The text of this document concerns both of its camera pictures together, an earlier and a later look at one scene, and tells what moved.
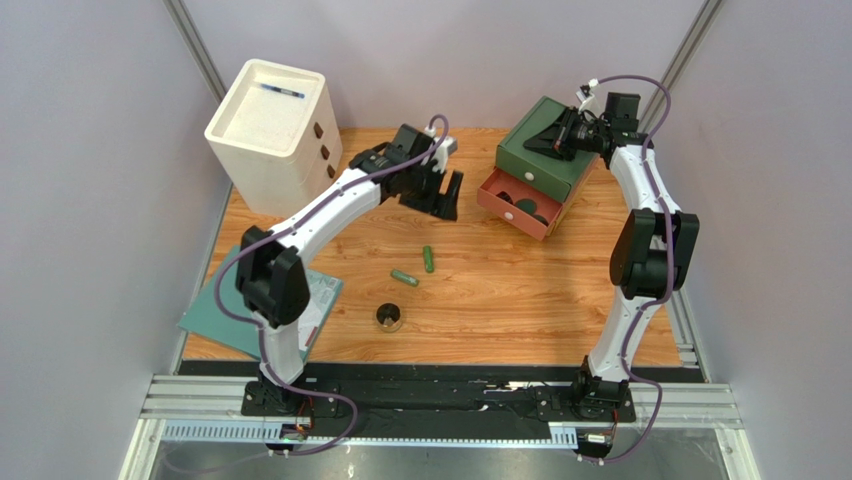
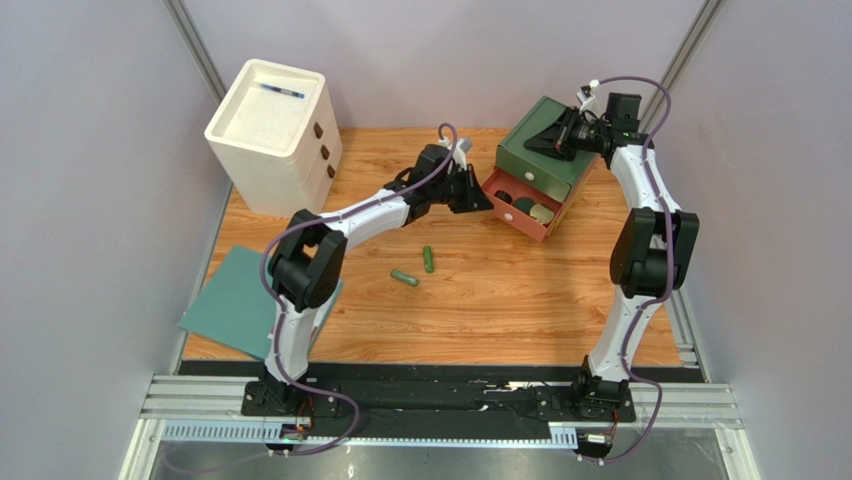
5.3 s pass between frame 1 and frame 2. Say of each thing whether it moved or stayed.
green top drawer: stayed
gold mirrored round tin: moved
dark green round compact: stayed
